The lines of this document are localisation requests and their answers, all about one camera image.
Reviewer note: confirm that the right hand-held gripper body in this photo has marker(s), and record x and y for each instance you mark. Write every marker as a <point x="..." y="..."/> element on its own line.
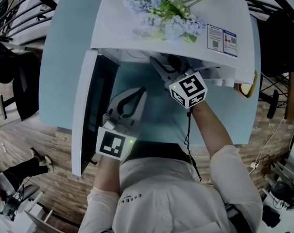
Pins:
<point x="190" y="88"/>

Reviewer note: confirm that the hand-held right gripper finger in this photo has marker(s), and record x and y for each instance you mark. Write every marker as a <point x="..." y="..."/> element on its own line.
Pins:
<point x="161" y="69"/>
<point x="178" y="62"/>

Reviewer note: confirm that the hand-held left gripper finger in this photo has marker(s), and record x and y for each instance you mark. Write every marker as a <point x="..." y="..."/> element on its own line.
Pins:
<point x="140" y="108"/>
<point x="122" y="98"/>

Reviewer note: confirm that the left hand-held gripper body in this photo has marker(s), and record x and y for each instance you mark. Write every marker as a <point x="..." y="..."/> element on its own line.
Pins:
<point x="111" y="144"/>

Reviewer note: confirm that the white microwave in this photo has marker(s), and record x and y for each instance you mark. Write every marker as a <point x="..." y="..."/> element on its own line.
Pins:
<point x="176" y="50"/>

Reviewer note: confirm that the person's left forearm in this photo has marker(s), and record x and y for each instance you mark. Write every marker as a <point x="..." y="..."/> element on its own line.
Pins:
<point x="108" y="173"/>

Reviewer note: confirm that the person's right forearm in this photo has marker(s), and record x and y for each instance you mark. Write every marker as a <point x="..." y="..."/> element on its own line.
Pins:
<point x="210" y="130"/>

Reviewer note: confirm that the pale blue artificial flowers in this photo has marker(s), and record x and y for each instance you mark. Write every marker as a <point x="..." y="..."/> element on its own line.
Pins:
<point x="166" y="16"/>

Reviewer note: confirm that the pale yellow block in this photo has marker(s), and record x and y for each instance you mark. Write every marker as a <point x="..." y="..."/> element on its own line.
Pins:
<point x="245" y="88"/>

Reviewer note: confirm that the yellow dish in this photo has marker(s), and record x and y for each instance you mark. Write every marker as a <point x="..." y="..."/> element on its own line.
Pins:
<point x="253" y="88"/>

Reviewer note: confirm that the person's white shirt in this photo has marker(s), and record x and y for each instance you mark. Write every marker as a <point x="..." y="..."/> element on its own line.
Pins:
<point x="166" y="203"/>

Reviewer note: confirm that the white power adapter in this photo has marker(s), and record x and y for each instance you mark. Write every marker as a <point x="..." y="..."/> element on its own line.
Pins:
<point x="253" y="165"/>

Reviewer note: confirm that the black mesh office chair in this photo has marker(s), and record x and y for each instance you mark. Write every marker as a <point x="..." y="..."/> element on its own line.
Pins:
<point x="22" y="86"/>

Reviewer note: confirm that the black round device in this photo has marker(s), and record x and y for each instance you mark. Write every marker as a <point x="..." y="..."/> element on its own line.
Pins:
<point x="281" y="190"/>

